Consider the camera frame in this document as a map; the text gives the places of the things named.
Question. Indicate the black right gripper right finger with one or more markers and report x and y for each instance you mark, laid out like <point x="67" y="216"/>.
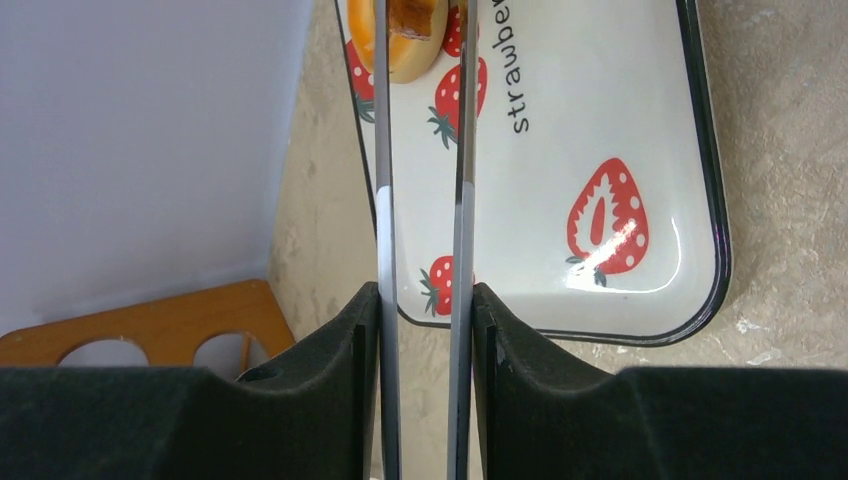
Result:
<point x="543" y="413"/>

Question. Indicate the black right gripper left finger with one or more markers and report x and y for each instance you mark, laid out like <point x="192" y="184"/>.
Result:
<point x="235" y="413"/>

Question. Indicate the metal tongs with white handle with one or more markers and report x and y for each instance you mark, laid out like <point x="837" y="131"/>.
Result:
<point x="457" y="445"/>

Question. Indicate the brown fake bread piece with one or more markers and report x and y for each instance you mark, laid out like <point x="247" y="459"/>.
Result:
<point x="411" y="18"/>

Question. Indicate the orange wooden shelf rack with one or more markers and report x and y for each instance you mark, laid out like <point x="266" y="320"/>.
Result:
<point x="168" y="331"/>

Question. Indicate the white strawberry print tray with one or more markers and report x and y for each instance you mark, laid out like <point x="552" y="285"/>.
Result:
<point x="599" y="205"/>

